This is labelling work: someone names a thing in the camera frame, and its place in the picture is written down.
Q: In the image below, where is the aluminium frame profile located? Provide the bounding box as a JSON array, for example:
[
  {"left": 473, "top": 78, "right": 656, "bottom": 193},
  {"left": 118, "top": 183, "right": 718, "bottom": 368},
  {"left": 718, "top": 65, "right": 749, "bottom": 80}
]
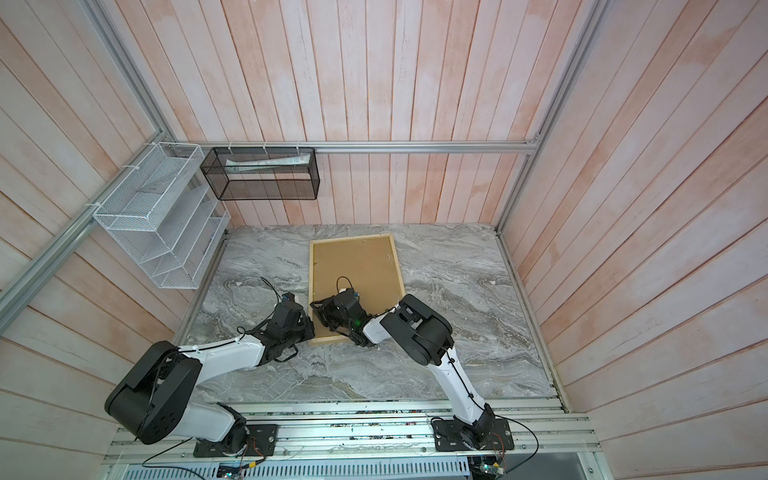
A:
[{"left": 1, "top": 1, "right": 613, "bottom": 331}]

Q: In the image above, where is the wooden picture frame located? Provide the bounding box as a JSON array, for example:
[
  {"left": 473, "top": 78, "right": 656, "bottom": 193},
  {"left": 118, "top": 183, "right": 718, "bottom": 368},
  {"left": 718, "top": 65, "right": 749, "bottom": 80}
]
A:
[{"left": 308, "top": 233, "right": 408, "bottom": 346}]

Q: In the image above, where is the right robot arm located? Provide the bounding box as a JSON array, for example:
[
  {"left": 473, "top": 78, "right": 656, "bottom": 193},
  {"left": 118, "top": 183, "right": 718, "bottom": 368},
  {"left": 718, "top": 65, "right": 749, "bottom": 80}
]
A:
[{"left": 310, "top": 288, "right": 496, "bottom": 450}]

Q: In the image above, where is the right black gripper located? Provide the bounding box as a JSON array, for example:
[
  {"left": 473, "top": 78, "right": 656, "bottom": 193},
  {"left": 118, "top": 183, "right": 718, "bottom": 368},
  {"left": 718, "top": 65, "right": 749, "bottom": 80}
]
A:
[{"left": 311, "top": 296, "right": 356, "bottom": 333}]

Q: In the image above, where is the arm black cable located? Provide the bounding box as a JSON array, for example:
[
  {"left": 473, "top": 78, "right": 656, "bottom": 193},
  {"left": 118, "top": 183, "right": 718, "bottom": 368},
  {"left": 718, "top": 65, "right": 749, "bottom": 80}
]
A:
[
  {"left": 335, "top": 275, "right": 541, "bottom": 479},
  {"left": 140, "top": 275, "right": 283, "bottom": 480}
]

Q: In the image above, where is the white wire mesh shelf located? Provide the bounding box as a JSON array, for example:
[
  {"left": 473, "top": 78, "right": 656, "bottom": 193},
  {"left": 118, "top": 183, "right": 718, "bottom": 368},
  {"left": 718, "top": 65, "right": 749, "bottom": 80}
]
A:
[{"left": 94, "top": 142, "right": 230, "bottom": 290}]

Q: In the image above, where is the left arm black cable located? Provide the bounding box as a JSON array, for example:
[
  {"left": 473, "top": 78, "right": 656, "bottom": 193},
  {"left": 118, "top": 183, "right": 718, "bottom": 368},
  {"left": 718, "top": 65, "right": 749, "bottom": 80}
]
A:
[{"left": 140, "top": 275, "right": 283, "bottom": 480}]

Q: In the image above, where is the aluminium rail platform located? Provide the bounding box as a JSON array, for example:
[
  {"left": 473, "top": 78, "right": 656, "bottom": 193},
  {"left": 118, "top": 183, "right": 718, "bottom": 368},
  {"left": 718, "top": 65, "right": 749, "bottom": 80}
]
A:
[{"left": 99, "top": 397, "right": 612, "bottom": 479}]

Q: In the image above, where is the black wire mesh basket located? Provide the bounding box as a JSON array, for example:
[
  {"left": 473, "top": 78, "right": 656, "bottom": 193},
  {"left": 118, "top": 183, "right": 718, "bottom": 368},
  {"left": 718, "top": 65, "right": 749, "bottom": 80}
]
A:
[{"left": 201, "top": 146, "right": 321, "bottom": 201}]

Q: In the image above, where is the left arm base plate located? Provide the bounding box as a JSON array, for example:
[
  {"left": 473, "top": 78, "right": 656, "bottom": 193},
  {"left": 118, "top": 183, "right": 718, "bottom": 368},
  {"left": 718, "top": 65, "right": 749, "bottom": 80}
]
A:
[{"left": 193, "top": 424, "right": 279, "bottom": 458}]

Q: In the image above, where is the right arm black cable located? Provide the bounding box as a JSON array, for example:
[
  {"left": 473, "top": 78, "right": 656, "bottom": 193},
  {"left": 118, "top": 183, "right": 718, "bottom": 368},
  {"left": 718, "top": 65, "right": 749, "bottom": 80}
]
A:
[{"left": 335, "top": 275, "right": 541, "bottom": 479}]

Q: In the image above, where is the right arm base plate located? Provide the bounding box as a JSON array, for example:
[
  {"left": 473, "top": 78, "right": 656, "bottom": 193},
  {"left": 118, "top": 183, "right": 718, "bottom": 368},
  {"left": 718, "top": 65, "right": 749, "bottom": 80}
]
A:
[{"left": 430, "top": 417, "right": 515, "bottom": 452}]

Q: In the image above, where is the paper in black basket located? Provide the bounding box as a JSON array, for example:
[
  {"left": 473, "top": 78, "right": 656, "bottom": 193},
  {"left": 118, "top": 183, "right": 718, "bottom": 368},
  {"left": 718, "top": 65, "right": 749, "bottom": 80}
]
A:
[{"left": 224, "top": 154, "right": 311, "bottom": 174}]

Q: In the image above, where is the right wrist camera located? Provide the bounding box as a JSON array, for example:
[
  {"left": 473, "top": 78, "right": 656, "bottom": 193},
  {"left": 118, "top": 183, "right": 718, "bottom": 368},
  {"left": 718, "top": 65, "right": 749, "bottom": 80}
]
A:
[{"left": 339, "top": 288, "right": 359, "bottom": 302}]

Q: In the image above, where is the brown backing board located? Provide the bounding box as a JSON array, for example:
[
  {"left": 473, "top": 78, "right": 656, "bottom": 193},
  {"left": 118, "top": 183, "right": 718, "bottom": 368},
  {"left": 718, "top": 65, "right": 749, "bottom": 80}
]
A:
[{"left": 312, "top": 237, "right": 403, "bottom": 341}]

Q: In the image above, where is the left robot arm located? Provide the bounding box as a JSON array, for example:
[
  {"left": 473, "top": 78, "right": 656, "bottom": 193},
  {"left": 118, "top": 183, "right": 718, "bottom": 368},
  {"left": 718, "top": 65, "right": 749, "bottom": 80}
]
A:
[{"left": 104, "top": 293, "right": 315, "bottom": 455}]

